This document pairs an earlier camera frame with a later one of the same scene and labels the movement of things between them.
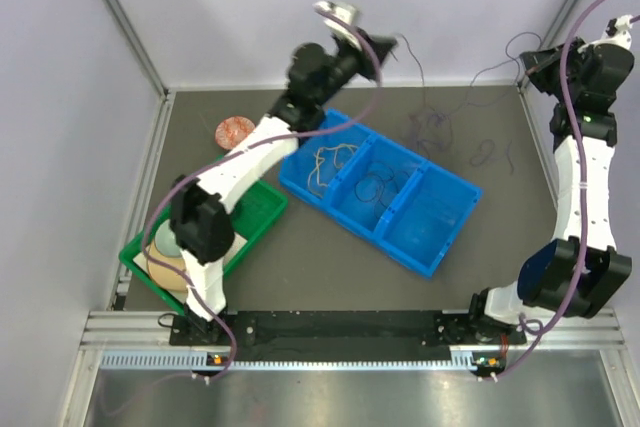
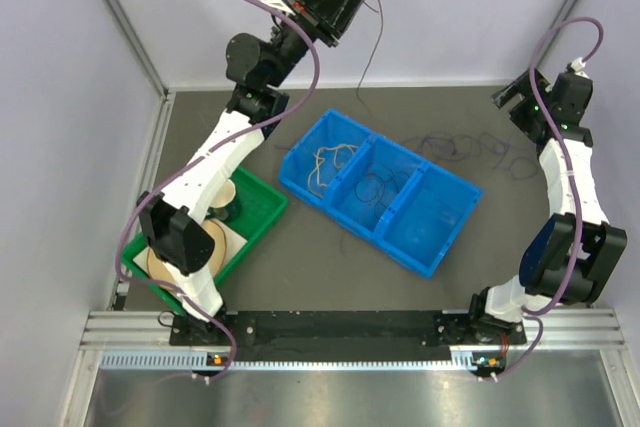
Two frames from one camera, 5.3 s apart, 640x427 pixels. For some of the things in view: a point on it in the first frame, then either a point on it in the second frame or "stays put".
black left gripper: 380,45 to 325,12
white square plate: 238,244 stays put
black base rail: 466,330 stays put
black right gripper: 538,64 to 524,86
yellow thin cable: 319,164 stays put
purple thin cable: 516,54 to 463,146
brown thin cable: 379,185 stays put
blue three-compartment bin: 407,206 stays put
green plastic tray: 259,213 stays put
